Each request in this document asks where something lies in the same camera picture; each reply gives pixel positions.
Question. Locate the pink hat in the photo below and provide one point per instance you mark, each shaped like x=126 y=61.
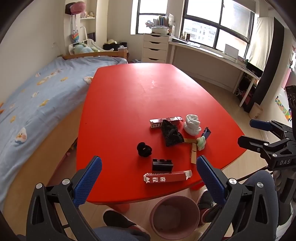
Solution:
x=78 y=7

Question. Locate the row of books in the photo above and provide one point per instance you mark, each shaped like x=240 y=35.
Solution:
x=164 y=20

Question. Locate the small beige bin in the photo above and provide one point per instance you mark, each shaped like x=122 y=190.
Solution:
x=255 y=111

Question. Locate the black storage box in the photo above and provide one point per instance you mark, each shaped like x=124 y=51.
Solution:
x=113 y=47

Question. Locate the wooden strip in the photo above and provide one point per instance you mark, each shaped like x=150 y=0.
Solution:
x=193 y=155
x=188 y=140

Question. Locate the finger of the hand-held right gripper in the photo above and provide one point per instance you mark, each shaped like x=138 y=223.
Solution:
x=252 y=142
x=261 y=124

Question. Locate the black hair scrunchie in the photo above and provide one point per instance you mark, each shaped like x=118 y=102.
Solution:
x=140 y=148

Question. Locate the colourful heart bag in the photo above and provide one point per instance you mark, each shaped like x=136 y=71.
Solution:
x=75 y=37

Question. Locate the red and silver long box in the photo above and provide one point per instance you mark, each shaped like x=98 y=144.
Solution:
x=155 y=125

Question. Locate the blue printed bedsheet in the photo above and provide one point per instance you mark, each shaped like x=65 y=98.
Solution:
x=41 y=97

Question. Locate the person's shoe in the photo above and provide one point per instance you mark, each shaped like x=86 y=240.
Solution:
x=118 y=219
x=205 y=204

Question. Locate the green white crumpled paper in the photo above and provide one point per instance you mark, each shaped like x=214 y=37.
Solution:
x=201 y=142

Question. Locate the white desk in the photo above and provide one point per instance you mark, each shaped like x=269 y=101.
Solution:
x=208 y=52

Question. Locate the white rolled sock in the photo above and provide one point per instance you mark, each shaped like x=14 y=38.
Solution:
x=192 y=126

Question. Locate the white laptop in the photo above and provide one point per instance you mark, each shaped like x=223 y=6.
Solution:
x=231 y=51

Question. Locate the green plush toy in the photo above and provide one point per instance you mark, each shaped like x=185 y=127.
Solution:
x=81 y=48

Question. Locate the colourful wall sticker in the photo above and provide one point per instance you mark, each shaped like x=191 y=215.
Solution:
x=281 y=105

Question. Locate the pink waste bin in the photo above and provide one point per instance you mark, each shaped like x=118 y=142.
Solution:
x=153 y=220

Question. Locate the black framed window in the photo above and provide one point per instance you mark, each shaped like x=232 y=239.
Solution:
x=201 y=14

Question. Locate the person's right shoe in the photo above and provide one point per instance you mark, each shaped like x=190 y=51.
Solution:
x=205 y=204

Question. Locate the person's left leg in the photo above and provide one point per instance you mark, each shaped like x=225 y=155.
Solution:
x=115 y=234

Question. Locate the white drawer unit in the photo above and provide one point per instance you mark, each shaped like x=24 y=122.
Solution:
x=155 y=48

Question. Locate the tall black white panel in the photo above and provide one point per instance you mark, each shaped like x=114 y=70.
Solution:
x=272 y=58

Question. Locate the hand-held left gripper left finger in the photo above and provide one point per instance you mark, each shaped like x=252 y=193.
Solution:
x=89 y=180

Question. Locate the bed with blue sheet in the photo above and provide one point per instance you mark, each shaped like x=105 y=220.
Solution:
x=34 y=176

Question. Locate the small blue black box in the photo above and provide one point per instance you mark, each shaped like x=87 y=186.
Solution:
x=206 y=133

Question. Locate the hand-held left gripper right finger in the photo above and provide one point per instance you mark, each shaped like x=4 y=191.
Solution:
x=210 y=178

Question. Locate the person's left shoe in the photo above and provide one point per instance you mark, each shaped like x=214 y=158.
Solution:
x=118 y=219

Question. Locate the white basin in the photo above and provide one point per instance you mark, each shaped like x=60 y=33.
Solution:
x=159 y=30

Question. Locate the black patterned cloth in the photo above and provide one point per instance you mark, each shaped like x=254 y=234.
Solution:
x=171 y=136

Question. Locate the red carton with white print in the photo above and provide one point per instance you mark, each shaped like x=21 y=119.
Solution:
x=166 y=178

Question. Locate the red table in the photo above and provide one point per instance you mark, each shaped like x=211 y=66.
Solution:
x=129 y=104

